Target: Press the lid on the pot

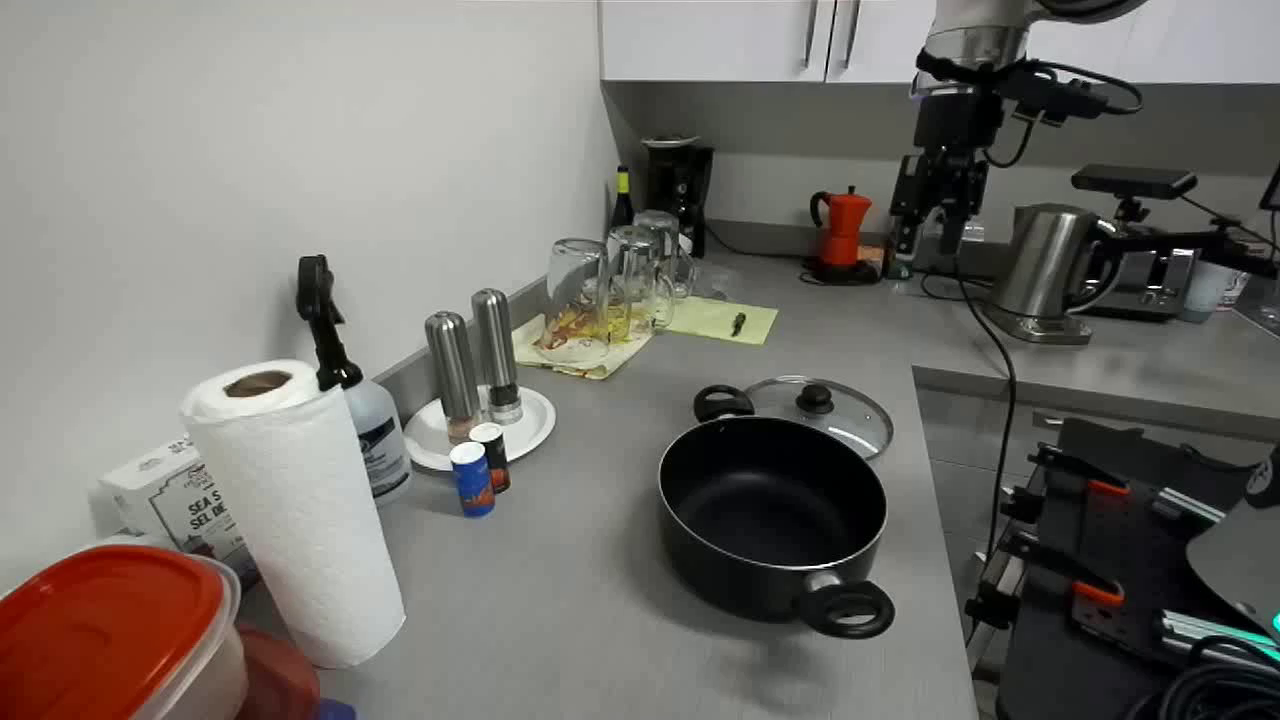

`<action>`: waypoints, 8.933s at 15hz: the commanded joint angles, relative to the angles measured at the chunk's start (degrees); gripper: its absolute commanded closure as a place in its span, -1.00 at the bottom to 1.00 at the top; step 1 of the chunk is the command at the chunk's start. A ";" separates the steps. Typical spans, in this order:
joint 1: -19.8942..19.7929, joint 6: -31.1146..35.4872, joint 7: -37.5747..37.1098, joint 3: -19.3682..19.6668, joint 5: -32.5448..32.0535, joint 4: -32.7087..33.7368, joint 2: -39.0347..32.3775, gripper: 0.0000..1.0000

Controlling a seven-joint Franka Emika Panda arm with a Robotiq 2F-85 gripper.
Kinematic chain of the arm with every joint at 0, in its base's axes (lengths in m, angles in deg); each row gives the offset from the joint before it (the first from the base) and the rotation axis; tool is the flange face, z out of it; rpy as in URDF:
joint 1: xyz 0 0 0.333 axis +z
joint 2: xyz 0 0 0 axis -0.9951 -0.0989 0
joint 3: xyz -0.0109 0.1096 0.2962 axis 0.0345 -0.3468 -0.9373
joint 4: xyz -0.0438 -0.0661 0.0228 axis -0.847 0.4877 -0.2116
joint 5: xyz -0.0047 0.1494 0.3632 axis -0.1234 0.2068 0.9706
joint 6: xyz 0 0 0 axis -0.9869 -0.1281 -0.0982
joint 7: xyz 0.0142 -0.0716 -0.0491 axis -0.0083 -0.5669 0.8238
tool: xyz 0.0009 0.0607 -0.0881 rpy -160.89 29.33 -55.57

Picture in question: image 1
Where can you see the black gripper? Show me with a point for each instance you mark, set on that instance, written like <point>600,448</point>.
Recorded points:
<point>945,171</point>

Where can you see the glass pot lid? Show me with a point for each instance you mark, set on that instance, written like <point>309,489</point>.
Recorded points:
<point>824,406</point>

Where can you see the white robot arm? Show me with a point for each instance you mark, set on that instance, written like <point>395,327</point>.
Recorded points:
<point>969,75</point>

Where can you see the red moka pot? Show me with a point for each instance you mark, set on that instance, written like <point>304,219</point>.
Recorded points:
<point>841,221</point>

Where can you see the black cooking pot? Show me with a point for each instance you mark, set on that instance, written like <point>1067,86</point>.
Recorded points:
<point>773,518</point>

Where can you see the stainless steel kettle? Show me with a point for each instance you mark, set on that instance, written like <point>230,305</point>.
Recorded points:
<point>1038,287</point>

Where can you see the black coffee maker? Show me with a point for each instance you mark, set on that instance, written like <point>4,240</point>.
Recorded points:
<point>677,173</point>

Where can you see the yellow notepad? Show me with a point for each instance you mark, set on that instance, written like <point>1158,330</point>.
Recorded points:
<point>712,320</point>

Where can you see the right drinking glass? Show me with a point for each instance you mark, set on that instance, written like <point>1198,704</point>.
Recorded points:
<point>675,251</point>

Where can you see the drinking glass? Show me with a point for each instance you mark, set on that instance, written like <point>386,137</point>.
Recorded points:
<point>634,275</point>
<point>578,287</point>
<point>675,251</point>

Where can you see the white mug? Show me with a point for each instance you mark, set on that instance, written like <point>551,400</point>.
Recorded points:
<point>1208,291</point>

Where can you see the middle drinking glass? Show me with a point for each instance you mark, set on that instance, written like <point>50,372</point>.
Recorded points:
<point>634,275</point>

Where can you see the dark glass bottle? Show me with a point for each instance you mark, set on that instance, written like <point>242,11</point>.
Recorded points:
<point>623,198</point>

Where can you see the white upper cabinets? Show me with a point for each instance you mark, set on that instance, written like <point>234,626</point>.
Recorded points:
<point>875,42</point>

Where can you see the patterned dish cloth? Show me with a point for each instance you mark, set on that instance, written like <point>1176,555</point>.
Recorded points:
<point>573,356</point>

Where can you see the left drinking glass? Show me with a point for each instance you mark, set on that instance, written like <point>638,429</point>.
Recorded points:
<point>578,287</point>

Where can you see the black equipment with orange clamps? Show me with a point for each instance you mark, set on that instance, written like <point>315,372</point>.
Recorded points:
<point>1083,646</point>

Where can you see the right steel grinder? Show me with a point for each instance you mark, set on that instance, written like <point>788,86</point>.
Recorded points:
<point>490,311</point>

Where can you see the steel grinder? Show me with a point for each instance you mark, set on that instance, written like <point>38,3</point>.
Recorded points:
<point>490,311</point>
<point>452,372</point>

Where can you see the dark small spice bottle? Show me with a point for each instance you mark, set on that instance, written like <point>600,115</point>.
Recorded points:
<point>490,439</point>

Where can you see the left steel grinder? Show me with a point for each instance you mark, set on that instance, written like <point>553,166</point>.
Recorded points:
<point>452,372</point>

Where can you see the blue capped small bottle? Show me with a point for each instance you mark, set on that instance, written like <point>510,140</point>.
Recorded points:
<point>468,475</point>

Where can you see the white plate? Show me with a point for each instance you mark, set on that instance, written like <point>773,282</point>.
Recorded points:
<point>429,429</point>

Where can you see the spray bottle black trigger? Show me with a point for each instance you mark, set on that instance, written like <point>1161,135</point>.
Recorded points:
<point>374,408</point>

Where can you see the white paper towel roll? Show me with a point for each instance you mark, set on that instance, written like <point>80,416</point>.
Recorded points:
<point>290,467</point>

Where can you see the white cardboard box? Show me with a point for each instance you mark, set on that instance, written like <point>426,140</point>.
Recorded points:
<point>171,499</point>

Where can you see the red lidded plastic container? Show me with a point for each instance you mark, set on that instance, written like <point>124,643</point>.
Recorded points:
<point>121,633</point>

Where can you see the black camera on stand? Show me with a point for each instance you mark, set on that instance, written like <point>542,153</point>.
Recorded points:
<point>1147,268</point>

